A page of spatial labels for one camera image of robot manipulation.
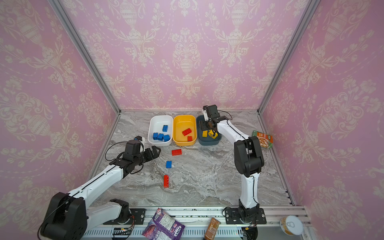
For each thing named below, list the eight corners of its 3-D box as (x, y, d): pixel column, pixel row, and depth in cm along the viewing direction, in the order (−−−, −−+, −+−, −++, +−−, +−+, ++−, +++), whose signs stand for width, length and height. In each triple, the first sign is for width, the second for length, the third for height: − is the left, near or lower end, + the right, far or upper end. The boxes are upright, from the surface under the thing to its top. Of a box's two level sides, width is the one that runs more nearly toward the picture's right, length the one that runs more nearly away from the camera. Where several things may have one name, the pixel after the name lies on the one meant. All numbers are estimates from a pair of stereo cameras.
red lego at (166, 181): (164, 188, 85) (163, 186, 83) (164, 176, 89) (163, 174, 87) (169, 187, 85) (168, 186, 83) (169, 176, 90) (168, 174, 87)
